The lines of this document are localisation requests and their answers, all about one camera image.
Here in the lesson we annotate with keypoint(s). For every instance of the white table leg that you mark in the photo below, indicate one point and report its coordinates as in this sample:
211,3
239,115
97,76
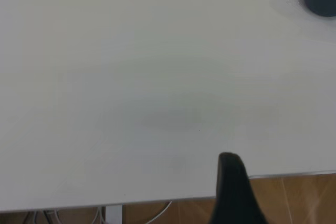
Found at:
114,214

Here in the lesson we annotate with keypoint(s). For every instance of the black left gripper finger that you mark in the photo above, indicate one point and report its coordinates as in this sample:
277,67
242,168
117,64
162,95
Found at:
233,195

